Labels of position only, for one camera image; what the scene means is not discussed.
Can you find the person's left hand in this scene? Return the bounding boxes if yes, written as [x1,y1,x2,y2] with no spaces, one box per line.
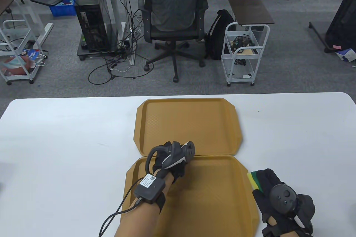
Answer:
[152,141,192,184]

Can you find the person's right hand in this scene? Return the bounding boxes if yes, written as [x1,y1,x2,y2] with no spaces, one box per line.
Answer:
[252,168,316,232]

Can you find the yellow and green sponge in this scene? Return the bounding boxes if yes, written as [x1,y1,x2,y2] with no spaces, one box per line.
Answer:
[247,172,263,193]

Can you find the brown plastic food tray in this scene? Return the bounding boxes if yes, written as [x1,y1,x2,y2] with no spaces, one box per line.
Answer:
[133,98,244,156]
[124,156,261,237]

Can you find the person's left forearm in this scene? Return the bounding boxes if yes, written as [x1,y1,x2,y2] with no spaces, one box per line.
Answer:
[114,170,174,237]

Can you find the person's right forearm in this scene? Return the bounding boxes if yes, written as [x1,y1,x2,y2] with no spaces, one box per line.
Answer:
[261,215,315,237]

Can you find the grey white left hand controller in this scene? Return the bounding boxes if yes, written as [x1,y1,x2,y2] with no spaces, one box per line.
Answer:
[145,141,196,175]

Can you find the white mesh-shelf rolling cart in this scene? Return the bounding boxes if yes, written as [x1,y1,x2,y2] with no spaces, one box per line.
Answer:
[221,24,270,87]

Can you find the black backpack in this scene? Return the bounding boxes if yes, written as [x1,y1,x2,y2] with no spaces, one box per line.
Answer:
[205,9,237,60]

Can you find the white blue box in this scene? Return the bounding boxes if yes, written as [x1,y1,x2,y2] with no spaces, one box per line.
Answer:
[335,49,356,63]

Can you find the black wheeled platform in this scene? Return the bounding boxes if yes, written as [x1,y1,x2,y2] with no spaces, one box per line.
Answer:
[77,45,131,61]

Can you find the black mesh office chair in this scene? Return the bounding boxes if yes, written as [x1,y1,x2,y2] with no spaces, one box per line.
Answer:
[138,0,209,83]

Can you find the dark brown side table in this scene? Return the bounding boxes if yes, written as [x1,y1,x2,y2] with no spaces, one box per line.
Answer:
[228,0,275,32]

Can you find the black computer tower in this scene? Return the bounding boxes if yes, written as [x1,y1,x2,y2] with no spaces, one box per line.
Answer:
[75,0,118,53]

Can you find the black fabric stand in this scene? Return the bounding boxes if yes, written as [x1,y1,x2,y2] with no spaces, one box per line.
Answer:
[309,0,356,54]

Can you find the blue white paper bag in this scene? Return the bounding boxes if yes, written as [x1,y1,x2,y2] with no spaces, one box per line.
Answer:
[21,49,46,66]

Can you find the red plastic bag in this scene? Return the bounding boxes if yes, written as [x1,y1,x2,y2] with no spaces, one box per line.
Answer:
[1,55,36,76]

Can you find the blue plastic crate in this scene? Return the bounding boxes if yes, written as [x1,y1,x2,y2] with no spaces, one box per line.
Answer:
[50,0,77,17]

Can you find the white rolling cart with bags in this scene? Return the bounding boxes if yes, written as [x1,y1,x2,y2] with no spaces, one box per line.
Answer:
[0,20,44,85]

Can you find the small brown table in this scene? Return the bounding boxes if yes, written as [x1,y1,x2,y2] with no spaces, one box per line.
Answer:
[0,0,17,16]

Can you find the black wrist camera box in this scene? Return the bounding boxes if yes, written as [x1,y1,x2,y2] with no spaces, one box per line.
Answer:
[133,174,167,205]

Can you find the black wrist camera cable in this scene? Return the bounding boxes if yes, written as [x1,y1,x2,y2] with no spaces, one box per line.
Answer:
[99,177,145,237]

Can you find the black floor cables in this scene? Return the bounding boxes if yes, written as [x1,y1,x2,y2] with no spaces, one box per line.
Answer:
[88,6,154,85]

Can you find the black wire basket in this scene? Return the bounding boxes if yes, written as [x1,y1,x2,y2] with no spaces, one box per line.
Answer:
[231,35,255,52]

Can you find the aluminium post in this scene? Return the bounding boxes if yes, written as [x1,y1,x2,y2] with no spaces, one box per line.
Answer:
[122,0,136,66]

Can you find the white standing desk frame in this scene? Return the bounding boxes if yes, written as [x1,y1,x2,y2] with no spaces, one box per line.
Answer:
[14,0,54,50]

